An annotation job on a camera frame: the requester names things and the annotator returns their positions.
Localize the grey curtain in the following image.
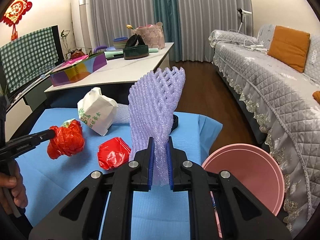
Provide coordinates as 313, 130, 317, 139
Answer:
174, 0, 254, 63
85, 0, 157, 53

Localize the white coffee table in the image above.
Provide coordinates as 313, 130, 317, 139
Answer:
44, 42, 175, 105

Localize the pale blue patterned pillow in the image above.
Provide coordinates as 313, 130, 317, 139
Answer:
257, 24, 278, 48

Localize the purple foam net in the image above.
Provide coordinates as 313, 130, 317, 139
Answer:
128, 67, 187, 187

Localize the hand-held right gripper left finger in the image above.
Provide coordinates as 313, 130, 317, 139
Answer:
28, 137, 153, 240

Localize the teal curtain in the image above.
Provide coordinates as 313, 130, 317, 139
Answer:
151, 0, 182, 62

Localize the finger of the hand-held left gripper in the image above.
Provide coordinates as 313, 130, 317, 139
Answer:
30, 129, 56, 145

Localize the stack of coloured bowls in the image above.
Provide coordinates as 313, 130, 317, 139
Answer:
112, 37, 130, 51

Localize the white television cabinet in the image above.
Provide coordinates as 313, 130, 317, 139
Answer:
5, 77, 50, 140

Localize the red teapot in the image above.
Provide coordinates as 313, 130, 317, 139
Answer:
70, 49, 87, 59

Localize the bamboo plant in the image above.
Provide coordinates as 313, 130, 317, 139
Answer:
60, 29, 73, 58

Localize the white power cable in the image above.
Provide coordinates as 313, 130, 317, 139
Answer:
240, 40, 269, 52

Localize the mint green tray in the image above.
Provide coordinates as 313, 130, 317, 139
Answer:
104, 51, 124, 60

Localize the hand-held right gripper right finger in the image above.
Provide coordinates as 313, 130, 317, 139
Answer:
167, 136, 292, 240

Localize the red plastic bag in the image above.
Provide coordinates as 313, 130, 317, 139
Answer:
97, 137, 132, 171
47, 120, 85, 160

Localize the red knot wall decoration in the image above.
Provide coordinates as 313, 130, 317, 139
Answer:
0, 0, 33, 41

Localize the white floor stand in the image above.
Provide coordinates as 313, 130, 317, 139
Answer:
236, 7, 253, 34

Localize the black television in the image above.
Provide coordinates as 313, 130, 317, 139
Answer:
0, 25, 64, 98

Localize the black ring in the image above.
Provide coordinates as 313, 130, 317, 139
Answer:
171, 114, 180, 133

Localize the pink plastic basin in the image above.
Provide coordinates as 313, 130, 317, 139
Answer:
201, 144, 285, 239

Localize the colourful cardboard box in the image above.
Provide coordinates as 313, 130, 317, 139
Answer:
49, 53, 108, 87

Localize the white tower air conditioner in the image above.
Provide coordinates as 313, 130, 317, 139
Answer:
71, 0, 93, 50

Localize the grey quilted sofa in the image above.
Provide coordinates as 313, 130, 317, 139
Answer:
209, 24, 320, 233

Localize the green checked cloth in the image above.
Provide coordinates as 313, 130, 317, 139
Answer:
0, 26, 58, 93

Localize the blue table cloth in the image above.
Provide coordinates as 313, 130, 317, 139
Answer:
15, 108, 223, 240

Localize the person's left hand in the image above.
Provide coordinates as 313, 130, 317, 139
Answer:
0, 162, 28, 208

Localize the pink lace basket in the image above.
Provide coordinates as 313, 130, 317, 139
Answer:
132, 22, 165, 49

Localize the white paper bag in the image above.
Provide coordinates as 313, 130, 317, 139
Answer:
77, 87, 118, 136

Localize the green round box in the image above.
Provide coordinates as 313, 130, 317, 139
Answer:
123, 45, 150, 60

